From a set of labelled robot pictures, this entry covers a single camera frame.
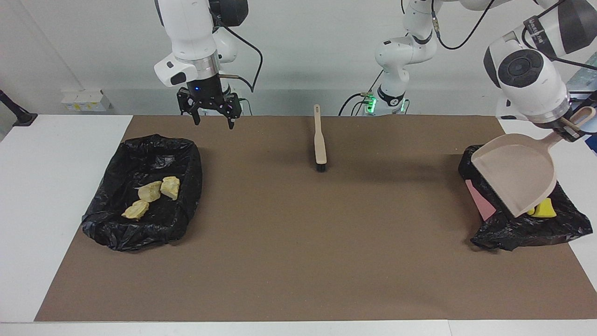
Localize black trash bag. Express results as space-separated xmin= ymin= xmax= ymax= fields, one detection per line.
xmin=458 ymin=144 xmax=593 ymax=252

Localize beige plastic dustpan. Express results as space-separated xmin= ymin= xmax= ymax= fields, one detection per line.
xmin=471 ymin=106 xmax=597 ymax=218

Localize beige dumpling piece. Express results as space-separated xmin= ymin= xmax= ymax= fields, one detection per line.
xmin=138 ymin=182 xmax=163 ymax=203
xmin=160 ymin=176 xmax=180 ymax=200
xmin=122 ymin=200 xmax=150 ymax=220

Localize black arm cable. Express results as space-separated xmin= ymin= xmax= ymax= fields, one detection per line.
xmin=212 ymin=9 xmax=264 ymax=93
xmin=431 ymin=0 xmax=597 ymax=70

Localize black base cables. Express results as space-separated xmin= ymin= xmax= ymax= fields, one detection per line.
xmin=338 ymin=72 xmax=385 ymax=116

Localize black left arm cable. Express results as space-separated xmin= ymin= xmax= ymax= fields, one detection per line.
xmin=431 ymin=0 xmax=597 ymax=70

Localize white wall socket box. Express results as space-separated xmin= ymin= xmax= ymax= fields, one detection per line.
xmin=61 ymin=90 xmax=111 ymax=112

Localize brown table mat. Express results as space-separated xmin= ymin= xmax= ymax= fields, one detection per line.
xmin=34 ymin=115 xmax=597 ymax=322

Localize beige hand brush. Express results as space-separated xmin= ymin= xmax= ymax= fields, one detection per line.
xmin=313 ymin=104 xmax=328 ymax=172

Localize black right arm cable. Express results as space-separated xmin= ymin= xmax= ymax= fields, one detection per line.
xmin=212 ymin=9 xmax=264 ymax=93

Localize pink bin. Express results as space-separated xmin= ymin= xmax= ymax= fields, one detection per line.
xmin=465 ymin=180 xmax=497 ymax=221

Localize yellow sponge piece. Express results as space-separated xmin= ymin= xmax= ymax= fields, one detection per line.
xmin=527 ymin=198 xmax=557 ymax=219

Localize black bag lined bin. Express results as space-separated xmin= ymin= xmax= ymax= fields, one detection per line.
xmin=82 ymin=134 xmax=203 ymax=252

